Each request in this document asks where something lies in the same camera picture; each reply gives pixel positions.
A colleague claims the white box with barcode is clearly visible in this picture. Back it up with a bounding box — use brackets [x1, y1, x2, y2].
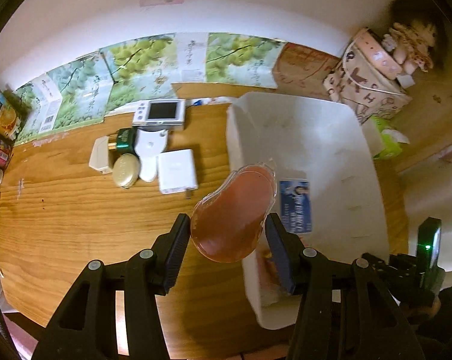
[32, 73, 64, 133]

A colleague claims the white rounded plastic device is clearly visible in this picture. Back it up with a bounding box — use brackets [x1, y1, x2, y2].
[134, 127, 170, 184]

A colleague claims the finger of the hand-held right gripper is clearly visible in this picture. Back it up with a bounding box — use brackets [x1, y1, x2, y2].
[361, 252, 399, 283]

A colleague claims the gold round compact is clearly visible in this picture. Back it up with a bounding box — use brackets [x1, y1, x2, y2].
[112, 154, 141, 188]

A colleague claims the white plastic bin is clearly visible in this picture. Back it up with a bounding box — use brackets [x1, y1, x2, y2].
[226, 92, 390, 329]

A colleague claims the orange juice carton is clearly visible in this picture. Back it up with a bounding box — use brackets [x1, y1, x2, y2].
[0, 92, 25, 140]

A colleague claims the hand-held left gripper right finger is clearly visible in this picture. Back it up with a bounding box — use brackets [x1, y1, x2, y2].
[265, 213, 423, 360]

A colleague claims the green bottle with gold cap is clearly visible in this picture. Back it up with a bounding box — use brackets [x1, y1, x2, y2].
[107, 128, 138, 155]

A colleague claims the white digital monitor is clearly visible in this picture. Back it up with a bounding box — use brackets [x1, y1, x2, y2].
[132, 98, 187, 132]

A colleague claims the dark haired doll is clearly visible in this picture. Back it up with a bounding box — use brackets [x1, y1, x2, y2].
[382, 0, 452, 76]

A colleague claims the brown cardboard with red print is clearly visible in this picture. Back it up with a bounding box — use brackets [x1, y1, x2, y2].
[272, 43, 343, 101]

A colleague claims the pink pouch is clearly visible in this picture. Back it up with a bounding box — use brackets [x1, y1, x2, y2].
[351, 28, 403, 80]

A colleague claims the white charger block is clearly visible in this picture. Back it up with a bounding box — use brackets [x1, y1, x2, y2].
[158, 149, 200, 199]

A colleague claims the photo card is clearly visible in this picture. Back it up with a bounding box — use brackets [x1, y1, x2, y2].
[278, 179, 314, 235]

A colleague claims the printed canvas tote bag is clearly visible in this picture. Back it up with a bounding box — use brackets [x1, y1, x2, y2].
[323, 41, 414, 125]

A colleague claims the beige plug adapter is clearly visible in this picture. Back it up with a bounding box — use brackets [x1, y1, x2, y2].
[89, 136, 115, 175]

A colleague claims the grape print cardboard sheet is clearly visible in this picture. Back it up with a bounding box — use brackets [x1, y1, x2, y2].
[204, 32, 284, 90]
[13, 50, 107, 145]
[100, 34, 208, 115]

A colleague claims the green tissue pack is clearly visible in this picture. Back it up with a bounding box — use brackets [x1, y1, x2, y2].
[367, 115, 413, 160]

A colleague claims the pink puff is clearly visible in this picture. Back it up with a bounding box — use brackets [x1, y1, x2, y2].
[190, 159, 279, 264]

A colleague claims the white cable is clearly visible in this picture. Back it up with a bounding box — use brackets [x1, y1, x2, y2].
[340, 26, 399, 96]

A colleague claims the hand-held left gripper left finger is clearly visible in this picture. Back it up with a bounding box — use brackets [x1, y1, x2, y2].
[31, 213, 192, 360]

